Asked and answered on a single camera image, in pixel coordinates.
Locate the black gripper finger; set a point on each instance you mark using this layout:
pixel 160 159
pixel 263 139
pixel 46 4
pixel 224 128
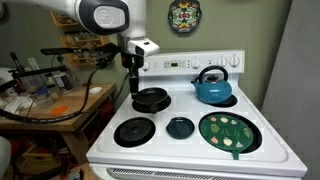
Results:
pixel 136 85
pixel 131 83

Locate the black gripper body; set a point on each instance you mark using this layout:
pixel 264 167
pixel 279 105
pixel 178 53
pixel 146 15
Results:
pixel 132 60

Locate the blue kettle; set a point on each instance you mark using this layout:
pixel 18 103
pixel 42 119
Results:
pixel 211 89

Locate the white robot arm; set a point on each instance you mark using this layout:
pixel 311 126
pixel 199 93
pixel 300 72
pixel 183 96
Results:
pixel 126 18

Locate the black frying pan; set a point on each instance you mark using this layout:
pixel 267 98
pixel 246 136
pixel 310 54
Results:
pixel 151 100

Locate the white small dish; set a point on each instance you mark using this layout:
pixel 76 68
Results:
pixel 95 90

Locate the front left coil burner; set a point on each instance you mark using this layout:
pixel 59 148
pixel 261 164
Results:
pixel 134 132

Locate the wooden spice rack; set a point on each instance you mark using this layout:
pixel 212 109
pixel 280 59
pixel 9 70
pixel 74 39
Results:
pixel 85 45

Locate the wooden table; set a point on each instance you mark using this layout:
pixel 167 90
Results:
pixel 70 130

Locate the white electric stove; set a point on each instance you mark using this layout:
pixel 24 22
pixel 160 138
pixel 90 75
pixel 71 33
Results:
pixel 193 158

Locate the orange lid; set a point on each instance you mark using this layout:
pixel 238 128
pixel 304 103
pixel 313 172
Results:
pixel 59 110

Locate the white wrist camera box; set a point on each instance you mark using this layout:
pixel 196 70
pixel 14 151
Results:
pixel 142 47

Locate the black camera stand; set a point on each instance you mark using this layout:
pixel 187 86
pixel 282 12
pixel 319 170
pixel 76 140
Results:
pixel 20 72

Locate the colourful decorative wall plate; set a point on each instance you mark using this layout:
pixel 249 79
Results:
pixel 184 15

